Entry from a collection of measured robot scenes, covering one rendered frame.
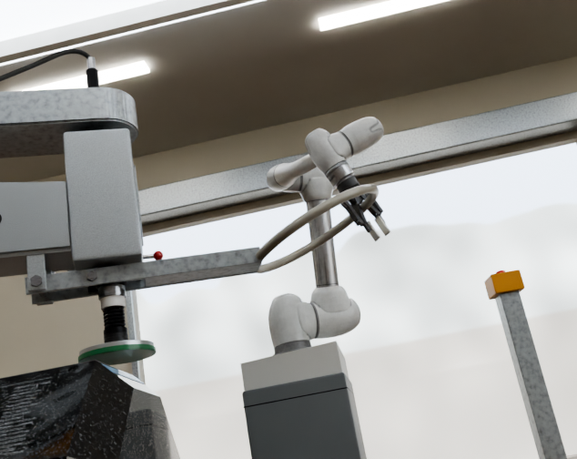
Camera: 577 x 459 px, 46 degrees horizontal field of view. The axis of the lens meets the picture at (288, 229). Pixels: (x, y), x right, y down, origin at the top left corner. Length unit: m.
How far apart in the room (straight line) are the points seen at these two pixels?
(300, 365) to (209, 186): 4.61
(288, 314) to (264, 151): 4.79
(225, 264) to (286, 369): 0.74
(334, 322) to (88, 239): 1.22
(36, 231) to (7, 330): 5.86
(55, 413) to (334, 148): 1.25
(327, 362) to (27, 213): 1.24
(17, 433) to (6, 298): 6.28
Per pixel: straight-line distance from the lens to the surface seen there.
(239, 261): 2.11
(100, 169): 2.15
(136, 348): 1.99
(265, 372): 2.72
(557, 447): 2.84
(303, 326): 2.84
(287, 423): 2.66
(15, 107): 2.28
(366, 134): 2.46
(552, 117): 7.29
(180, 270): 2.08
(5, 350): 7.91
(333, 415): 2.64
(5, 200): 2.15
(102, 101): 2.26
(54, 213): 2.12
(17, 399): 1.90
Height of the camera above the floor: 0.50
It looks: 19 degrees up
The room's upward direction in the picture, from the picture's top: 10 degrees counter-clockwise
